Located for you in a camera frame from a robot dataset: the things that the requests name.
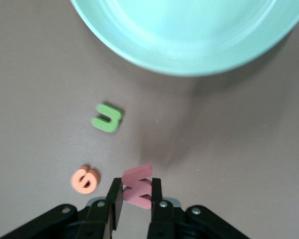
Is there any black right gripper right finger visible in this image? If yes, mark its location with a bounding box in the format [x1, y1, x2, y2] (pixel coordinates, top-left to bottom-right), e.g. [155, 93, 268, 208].
[147, 178, 175, 239]

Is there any green plate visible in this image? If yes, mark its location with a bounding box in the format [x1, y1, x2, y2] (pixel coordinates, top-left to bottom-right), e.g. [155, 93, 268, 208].
[69, 0, 299, 77]

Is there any orange foam letter e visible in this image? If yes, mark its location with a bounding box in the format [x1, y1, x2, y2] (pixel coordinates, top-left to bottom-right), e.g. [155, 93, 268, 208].
[71, 164, 100, 194]

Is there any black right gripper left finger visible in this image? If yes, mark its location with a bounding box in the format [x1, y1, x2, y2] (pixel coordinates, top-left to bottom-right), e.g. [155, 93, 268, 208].
[76, 178, 125, 239]

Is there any pink foam letter w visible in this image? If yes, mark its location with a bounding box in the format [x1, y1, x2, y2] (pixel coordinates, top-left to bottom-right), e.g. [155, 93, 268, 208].
[121, 164, 154, 210]

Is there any brown table cover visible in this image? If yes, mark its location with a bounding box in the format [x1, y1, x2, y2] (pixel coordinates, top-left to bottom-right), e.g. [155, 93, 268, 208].
[0, 0, 299, 239]

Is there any green foam letter n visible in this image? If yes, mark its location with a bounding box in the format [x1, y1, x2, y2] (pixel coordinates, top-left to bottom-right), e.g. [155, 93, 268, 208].
[91, 103, 124, 133]

